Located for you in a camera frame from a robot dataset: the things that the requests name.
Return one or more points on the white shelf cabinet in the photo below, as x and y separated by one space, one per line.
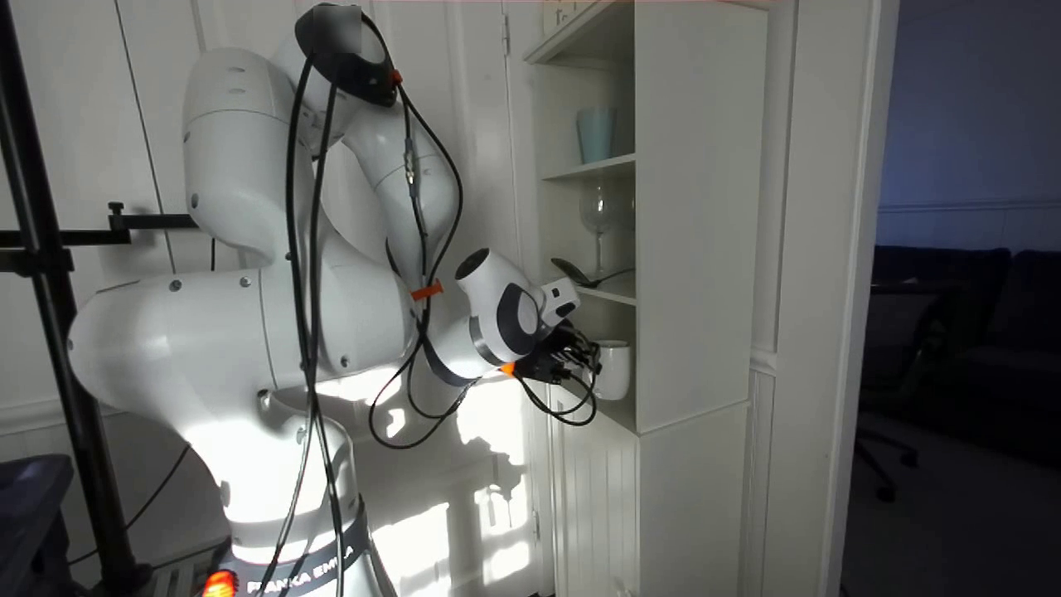
651 491

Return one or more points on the dark office chair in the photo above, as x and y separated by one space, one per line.
903 349

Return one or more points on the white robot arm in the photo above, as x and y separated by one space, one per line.
338 203

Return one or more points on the black metal stand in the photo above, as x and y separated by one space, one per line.
41 255

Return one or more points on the clear wine glass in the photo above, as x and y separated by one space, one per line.
599 222

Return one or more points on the white ceramic mug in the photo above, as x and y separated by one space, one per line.
616 370

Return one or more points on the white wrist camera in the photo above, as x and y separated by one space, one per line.
559 300

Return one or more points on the dark blue bin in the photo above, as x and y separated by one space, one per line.
31 527

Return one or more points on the light blue cup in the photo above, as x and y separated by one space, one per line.
596 134

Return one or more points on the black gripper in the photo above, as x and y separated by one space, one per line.
565 354

